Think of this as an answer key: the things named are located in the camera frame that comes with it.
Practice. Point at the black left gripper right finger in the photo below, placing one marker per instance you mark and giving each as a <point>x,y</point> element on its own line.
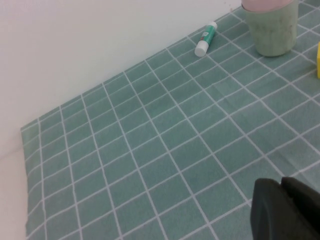
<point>308,205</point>

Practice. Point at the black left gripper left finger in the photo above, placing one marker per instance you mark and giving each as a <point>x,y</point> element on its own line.
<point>272,212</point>

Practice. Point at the pink plastic cup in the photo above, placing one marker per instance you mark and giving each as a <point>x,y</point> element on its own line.
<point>265,5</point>

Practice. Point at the green checkered tablecloth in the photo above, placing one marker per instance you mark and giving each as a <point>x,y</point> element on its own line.
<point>162,150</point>

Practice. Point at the yellow foam cube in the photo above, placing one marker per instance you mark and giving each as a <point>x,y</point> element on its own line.
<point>318,60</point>

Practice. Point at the pale green plastic cup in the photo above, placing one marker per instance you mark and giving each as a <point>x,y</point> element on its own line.
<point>272,32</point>

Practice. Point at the green and white glue stick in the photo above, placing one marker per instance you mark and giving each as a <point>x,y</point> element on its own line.
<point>205,38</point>

